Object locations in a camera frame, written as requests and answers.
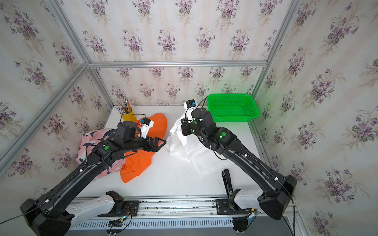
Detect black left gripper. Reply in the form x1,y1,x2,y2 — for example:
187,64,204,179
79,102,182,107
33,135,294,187
123,134,169,153

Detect white shorts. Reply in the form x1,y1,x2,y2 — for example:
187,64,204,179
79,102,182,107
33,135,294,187
167,119,231,178

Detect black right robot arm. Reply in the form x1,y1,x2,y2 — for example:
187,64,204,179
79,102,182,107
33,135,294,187
181,108,297,220

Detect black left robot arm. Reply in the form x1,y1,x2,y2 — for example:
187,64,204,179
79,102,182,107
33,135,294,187
20,121,166,236

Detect orange cloth garment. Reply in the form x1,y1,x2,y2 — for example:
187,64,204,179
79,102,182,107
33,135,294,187
120,113,167,183

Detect yellow pencil cup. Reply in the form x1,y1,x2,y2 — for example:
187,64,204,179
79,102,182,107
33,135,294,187
122,108,137,122

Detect green plastic basket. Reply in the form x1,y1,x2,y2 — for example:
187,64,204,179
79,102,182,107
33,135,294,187
207,93,260,123

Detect colored pencils bundle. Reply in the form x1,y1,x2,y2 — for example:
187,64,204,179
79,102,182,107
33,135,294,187
117,98,132,114

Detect pink shark print garment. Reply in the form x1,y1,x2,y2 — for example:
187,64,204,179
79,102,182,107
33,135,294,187
75,128,127,180

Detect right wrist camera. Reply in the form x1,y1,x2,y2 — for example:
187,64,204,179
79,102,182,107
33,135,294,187
183,99,197,121

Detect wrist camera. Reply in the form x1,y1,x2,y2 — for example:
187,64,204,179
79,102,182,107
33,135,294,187
140,118,154,139
183,99,197,121

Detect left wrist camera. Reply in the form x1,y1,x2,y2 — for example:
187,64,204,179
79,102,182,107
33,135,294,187
140,118,154,139

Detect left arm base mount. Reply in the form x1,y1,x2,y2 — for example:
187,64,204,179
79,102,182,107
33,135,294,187
98,191,140,217

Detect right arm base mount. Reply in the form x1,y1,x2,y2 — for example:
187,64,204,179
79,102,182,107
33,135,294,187
214,169,258,217

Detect aluminium rail frame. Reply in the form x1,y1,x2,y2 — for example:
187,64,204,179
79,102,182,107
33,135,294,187
58,194,308,236

